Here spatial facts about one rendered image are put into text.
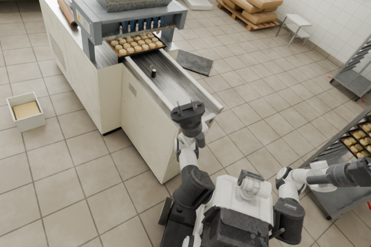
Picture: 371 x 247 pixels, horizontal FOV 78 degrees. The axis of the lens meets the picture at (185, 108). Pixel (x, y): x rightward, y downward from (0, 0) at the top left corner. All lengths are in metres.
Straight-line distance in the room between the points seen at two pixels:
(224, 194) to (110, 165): 1.34
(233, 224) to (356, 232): 1.95
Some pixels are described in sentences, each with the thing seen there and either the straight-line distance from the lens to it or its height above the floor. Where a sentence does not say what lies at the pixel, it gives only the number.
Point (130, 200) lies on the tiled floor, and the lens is 2.03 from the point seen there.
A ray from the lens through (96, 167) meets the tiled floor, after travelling 2.17.
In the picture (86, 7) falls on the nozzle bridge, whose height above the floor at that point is 1.18.
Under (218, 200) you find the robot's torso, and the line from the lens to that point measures 1.01.
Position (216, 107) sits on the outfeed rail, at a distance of 1.51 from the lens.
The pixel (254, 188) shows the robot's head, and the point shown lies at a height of 1.12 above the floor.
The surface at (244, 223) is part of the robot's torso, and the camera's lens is 1.02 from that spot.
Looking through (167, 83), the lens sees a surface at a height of 0.84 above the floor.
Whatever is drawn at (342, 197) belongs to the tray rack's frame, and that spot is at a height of 0.15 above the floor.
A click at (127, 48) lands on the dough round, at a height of 0.92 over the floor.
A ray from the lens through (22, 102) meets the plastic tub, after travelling 2.66.
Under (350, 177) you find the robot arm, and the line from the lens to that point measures 1.07.
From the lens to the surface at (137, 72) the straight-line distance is 1.60.
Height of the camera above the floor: 1.90
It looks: 45 degrees down
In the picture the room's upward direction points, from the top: 18 degrees clockwise
